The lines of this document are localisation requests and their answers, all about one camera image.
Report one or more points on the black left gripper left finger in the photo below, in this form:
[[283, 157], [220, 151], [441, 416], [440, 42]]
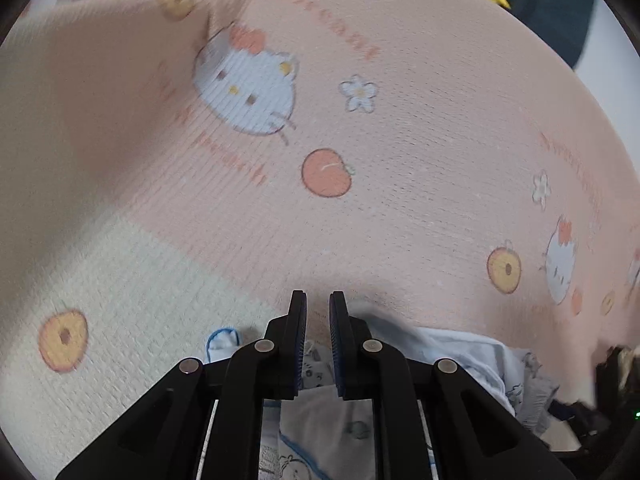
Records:
[[202, 421]]

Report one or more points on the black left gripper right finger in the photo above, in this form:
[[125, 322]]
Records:
[[431, 421]]

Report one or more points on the light blue printed baby garment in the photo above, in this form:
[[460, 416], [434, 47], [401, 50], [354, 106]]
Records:
[[318, 435]]

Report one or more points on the pink cream cartoon bed sheet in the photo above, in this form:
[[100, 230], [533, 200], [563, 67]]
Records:
[[169, 167]]

